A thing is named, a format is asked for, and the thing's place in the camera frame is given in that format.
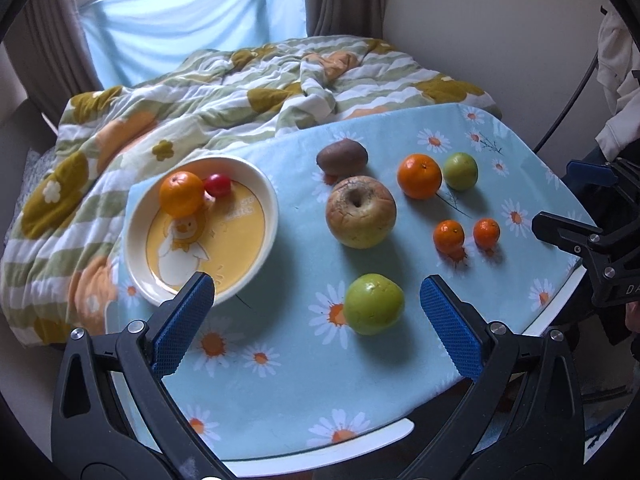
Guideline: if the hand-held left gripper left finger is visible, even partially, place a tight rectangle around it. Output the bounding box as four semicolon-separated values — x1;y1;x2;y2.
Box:
51;271;236;480

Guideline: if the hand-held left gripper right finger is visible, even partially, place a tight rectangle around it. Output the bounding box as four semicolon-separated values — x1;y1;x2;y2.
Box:
419;274;586;480

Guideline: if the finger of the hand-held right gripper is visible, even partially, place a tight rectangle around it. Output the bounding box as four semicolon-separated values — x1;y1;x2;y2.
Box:
531;211;640;273
566;156;640;203

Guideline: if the black cable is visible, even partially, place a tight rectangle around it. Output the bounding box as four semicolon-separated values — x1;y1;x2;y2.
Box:
532;7;608;153

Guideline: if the large green apple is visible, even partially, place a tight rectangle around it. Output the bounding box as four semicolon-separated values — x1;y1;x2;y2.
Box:
343;273;405;336

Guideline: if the wrinkled yellow apple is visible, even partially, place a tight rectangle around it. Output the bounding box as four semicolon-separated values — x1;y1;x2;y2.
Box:
325;175;397;250

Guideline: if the small green fruit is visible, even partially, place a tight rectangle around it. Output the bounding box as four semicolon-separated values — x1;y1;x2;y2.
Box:
443;152;479;191

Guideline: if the large orange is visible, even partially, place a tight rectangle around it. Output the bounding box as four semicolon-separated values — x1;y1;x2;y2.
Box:
397;153;443;200

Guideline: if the blue daisy tablecloth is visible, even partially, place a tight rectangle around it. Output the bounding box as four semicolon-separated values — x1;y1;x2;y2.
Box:
102;102;598;461

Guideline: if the red cherry tomato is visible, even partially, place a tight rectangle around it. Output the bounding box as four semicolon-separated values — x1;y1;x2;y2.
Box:
203;174;232;198

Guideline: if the brown kiwi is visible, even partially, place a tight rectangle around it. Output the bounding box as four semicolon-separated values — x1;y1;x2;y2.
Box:
316;140;369;177

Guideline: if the light blue window sheet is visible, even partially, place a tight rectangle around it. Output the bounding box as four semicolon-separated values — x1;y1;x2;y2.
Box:
80;0;308;88

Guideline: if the medium orange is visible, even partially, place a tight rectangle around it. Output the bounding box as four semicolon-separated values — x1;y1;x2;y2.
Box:
159;171;206;218

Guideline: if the white hanging garment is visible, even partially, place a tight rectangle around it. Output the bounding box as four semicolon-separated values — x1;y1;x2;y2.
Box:
595;7;640;148

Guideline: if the striped flower blanket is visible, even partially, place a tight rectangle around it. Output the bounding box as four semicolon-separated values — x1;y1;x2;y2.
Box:
0;35;503;346

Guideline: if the small mandarin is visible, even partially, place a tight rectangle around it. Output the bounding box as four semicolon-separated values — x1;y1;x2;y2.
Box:
433;219;465;254
473;217;501;249

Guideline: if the cream bowl with duck print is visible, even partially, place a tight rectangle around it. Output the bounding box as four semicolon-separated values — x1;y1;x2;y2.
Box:
123;156;279;308

